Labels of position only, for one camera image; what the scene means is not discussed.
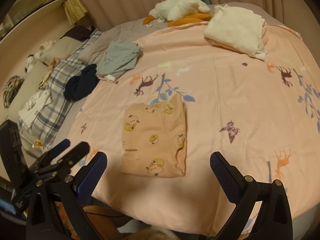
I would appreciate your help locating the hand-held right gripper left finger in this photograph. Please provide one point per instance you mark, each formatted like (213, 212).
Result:
(92, 177)

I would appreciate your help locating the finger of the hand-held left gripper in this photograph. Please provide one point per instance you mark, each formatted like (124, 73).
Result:
(75, 155)
(61, 147)

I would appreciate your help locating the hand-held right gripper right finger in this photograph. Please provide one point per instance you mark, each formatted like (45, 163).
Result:
(222, 177)

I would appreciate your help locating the orange cartoon print shirt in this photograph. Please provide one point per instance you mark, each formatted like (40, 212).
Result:
(150, 130)

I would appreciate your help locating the small orange white item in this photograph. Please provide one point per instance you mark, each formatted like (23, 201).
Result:
(38, 143)

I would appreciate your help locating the white crumpled cloth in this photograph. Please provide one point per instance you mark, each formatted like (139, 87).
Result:
(35, 107)

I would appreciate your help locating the colourful striped bundle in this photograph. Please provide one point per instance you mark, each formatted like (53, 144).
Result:
(12, 90)

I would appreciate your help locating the dark navy garment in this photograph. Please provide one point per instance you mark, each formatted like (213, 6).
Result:
(80, 85)

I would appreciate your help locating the floral patterned cloth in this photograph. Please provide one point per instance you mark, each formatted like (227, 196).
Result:
(46, 80)

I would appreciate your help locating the beige long cushion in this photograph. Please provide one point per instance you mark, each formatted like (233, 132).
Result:
(27, 82)

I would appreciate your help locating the plaid pillow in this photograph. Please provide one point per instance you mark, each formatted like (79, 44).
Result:
(62, 70)

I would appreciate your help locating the fuzzy beige cloth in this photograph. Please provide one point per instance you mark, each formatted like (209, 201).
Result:
(152, 233)

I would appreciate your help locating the pink fleece-lined garment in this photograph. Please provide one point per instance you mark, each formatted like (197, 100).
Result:
(110, 78)

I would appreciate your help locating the pink animal print blanket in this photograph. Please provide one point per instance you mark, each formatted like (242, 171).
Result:
(225, 92)

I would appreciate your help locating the small pink cloth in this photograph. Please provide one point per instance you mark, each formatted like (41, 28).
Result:
(55, 62)

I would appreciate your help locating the pile of plush toys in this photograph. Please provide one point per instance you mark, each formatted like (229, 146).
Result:
(31, 60)

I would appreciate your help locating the beige pillow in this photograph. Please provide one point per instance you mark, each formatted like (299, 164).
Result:
(60, 50)

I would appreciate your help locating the grey crumpled garment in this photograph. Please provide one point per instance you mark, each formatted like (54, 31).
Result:
(117, 57)

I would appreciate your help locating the dark brown cloth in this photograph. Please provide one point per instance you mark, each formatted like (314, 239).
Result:
(77, 32)

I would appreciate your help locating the straw fringe hanging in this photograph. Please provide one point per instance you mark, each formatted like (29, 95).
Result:
(75, 10)

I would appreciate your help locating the white fleece folded garment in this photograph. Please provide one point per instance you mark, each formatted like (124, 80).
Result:
(232, 30)

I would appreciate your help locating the white goose plush toy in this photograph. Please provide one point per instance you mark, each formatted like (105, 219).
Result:
(180, 7)

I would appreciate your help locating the white wall shelf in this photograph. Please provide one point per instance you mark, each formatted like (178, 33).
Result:
(32, 2)

